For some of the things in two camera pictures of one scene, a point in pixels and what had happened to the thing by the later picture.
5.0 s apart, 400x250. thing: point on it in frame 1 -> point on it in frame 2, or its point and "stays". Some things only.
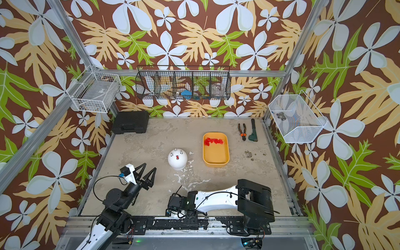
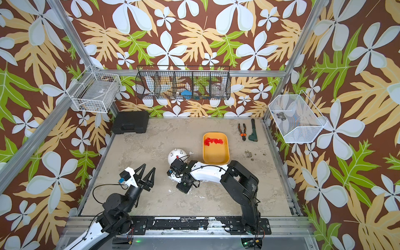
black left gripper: x=140 y=184 stays
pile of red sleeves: x=207 y=141 stays
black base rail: x=249 y=225 stays
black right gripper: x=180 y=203 -> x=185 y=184
